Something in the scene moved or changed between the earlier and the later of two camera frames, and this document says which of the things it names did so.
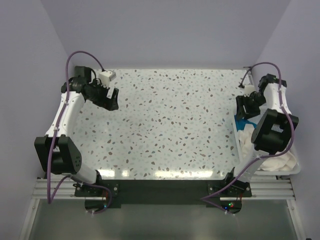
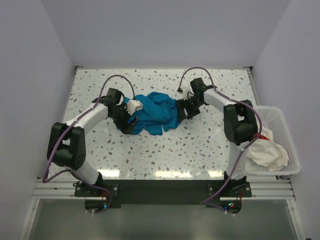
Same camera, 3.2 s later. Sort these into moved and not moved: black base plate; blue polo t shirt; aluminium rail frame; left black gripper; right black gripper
Moved: left black gripper; blue polo t shirt; right black gripper
Not moved: black base plate; aluminium rail frame
